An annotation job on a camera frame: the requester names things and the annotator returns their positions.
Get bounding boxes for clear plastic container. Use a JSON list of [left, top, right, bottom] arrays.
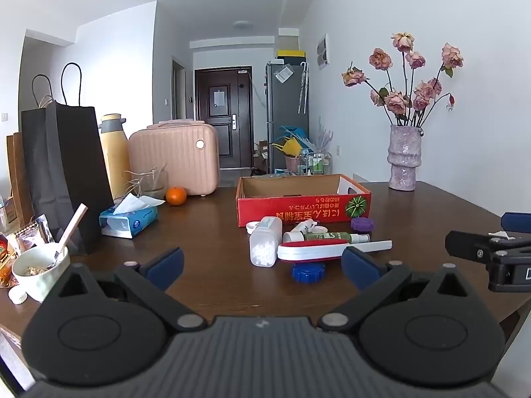
[[249, 216, 283, 267]]

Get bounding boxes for white spray bottle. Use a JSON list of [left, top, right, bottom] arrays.
[[290, 221, 328, 235]]

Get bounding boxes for blue tissue pack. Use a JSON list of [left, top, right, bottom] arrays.
[[99, 193, 165, 239]]

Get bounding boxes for blue ribbed cap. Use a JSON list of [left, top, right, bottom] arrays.
[[291, 262, 327, 285]]

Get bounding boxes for pale purple dried stems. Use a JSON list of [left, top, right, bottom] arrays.
[[317, 118, 335, 154]]

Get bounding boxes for yellow thermos jug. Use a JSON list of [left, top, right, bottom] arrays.
[[99, 113, 131, 200]]

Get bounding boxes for black paper bag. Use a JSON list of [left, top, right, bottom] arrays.
[[21, 63, 114, 255]]

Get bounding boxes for dark brown entrance door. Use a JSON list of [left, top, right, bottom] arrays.
[[195, 66, 254, 170]]

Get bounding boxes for white folded umbrella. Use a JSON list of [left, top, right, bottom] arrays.
[[297, 61, 310, 114]]

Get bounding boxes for beige handled spoon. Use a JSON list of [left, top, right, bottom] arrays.
[[46, 203, 89, 270]]

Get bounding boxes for red cardboard box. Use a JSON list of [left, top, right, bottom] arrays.
[[236, 174, 372, 228]]

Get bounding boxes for dried pink rose bouquet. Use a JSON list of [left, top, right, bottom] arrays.
[[341, 32, 464, 127]]

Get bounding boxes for clear glass cup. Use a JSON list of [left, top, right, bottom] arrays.
[[122, 164, 169, 200]]

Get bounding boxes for white wall panel box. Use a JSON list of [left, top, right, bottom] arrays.
[[316, 33, 330, 70]]

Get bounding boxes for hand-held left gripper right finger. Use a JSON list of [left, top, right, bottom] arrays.
[[319, 246, 474, 334]]

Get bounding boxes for blue and yellow bundle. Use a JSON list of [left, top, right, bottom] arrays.
[[271, 125, 310, 156]]

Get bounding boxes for green transparent bottle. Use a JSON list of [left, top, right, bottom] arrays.
[[305, 232, 371, 244]]

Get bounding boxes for clear snack packet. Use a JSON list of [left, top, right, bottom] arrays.
[[17, 215, 56, 253]]

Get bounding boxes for metal rack with bottles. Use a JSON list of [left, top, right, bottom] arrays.
[[305, 151, 333, 175]]

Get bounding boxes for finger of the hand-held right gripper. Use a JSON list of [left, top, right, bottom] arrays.
[[500, 212, 531, 233], [445, 230, 504, 263]]

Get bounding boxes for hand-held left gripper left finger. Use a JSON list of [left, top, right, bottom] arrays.
[[54, 246, 208, 333]]

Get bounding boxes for pink hard suitcase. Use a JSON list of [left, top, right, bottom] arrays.
[[128, 119, 220, 197]]

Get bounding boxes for orange snack packet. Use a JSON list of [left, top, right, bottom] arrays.
[[0, 232, 19, 289]]

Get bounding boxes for grey refrigerator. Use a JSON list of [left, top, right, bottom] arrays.
[[265, 60, 310, 175]]

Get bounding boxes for brown paper bag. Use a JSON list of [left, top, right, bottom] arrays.
[[6, 132, 34, 229]]

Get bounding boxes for small brown carton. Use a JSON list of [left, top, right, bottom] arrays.
[[255, 141, 270, 170]]

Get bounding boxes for white bowl of oatmeal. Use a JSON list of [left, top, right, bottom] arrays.
[[12, 244, 71, 302]]

